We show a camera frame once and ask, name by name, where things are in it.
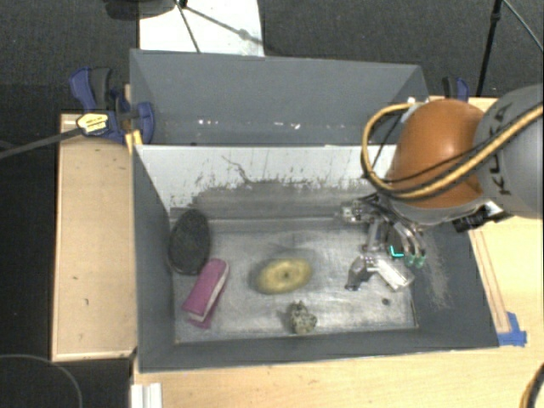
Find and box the yellow toy doughnut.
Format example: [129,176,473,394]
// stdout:
[253,257,314,296]

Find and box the purple sponge block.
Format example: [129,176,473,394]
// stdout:
[181,258,231,331]

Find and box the pale wood flat board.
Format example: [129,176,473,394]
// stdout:
[50,112,139,363]

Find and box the olive speckled lump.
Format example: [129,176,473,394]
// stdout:
[285,300,319,337]

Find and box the black oval pad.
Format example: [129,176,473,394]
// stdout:
[167,208,212,277]

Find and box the black cylinder on white bracket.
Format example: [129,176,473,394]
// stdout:
[451,203,512,234]

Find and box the grey metal bin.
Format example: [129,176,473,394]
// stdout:
[128,48,501,374]

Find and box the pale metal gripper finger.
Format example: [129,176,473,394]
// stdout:
[345,255,379,292]
[376,261,417,293]

